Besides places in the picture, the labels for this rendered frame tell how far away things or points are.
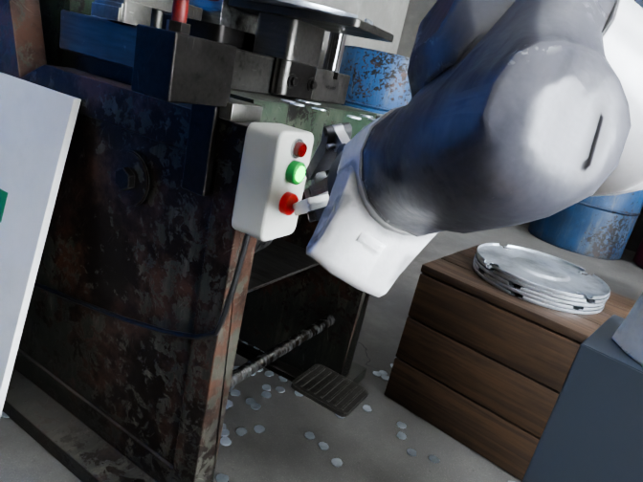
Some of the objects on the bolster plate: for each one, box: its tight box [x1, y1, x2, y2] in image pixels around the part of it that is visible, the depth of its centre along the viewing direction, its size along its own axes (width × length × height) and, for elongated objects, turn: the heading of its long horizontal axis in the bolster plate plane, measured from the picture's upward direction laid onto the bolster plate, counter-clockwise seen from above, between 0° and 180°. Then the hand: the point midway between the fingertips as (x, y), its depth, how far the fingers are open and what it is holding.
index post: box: [322, 32, 347, 73], centre depth 100 cm, size 3×3×10 cm
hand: (312, 205), depth 58 cm, fingers closed
